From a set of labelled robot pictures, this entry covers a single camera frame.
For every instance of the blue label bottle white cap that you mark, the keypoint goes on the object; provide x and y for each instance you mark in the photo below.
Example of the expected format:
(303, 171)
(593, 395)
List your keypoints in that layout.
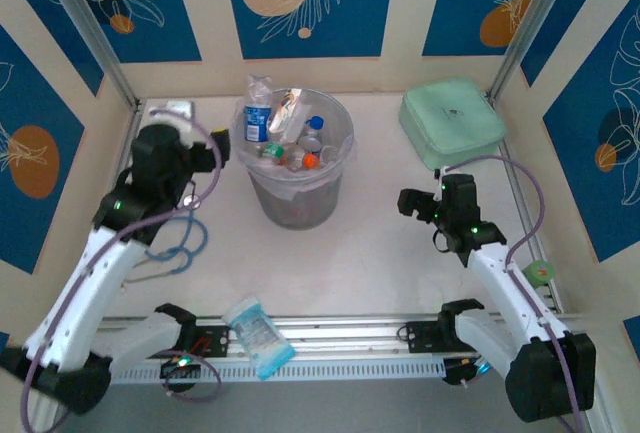
(256, 123)

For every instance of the orange label plastic bottle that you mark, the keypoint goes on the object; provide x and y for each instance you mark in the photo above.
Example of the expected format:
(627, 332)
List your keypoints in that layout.
(311, 161)

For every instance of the Pepsi bottle blue cap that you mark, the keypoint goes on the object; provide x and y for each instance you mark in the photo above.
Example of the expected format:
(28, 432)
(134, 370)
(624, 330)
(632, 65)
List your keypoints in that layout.
(316, 123)

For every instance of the grey trash bin with liner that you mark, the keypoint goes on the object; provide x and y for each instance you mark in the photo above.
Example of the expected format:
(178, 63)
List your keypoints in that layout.
(300, 208)

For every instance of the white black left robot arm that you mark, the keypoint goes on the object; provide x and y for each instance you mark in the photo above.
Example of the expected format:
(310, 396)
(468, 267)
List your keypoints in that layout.
(85, 293)

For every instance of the clear plastic bin liner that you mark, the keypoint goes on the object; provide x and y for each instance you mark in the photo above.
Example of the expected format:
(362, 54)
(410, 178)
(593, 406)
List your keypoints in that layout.
(287, 188)

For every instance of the blue stethoscope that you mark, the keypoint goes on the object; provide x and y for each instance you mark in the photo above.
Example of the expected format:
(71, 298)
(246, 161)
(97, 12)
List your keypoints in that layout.
(189, 199)

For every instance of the mint green zip case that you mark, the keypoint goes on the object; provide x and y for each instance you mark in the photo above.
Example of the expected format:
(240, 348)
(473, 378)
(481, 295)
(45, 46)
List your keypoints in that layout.
(450, 118)

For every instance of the green tape roll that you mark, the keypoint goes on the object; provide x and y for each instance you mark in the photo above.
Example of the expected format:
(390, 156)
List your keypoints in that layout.
(539, 272)

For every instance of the black right controller board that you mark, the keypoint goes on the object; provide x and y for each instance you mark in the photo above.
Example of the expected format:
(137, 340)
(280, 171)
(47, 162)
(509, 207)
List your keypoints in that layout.
(457, 370)

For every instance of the black controller board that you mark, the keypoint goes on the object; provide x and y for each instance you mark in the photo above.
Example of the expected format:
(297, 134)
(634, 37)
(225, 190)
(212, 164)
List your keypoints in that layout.
(180, 369)
(457, 370)

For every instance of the blue wet wipes packet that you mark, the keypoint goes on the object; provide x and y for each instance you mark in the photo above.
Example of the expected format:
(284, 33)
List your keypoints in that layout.
(257, 333)

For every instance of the black left controller board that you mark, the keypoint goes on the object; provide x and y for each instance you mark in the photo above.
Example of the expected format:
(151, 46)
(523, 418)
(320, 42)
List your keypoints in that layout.
(180, 369)

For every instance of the aluminium table side rail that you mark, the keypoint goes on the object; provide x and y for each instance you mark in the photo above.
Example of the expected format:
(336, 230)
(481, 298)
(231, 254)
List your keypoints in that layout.
(520, 198)
(133, 114)

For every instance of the aluminium front rail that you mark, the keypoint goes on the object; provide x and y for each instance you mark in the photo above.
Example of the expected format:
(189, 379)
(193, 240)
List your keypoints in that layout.
(350, 328)

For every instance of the aluminium frame post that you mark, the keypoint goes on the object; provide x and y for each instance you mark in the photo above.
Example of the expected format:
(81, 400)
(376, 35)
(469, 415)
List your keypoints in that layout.
(530, 23)
(90, 28)

